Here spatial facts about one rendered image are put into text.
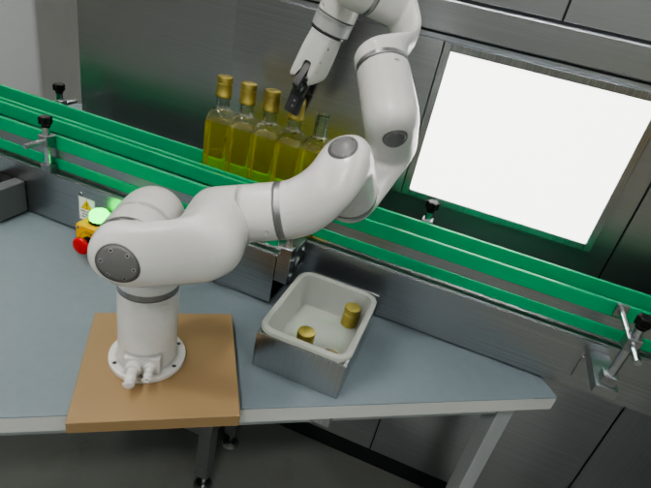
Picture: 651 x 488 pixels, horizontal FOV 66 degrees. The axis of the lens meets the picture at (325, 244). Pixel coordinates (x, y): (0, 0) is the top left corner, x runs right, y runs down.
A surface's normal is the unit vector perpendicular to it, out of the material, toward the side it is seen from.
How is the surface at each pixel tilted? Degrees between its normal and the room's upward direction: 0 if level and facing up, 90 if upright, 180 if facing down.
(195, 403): 1
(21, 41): 90
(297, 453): 0
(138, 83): 90
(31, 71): 90
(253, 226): 90
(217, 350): 1
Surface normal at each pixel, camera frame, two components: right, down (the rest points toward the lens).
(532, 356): -0.33, 0.41
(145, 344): 0.23, 0.53
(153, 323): 0.44, 0.52
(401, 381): 0.19, -0.85
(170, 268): -0.01, 0.62
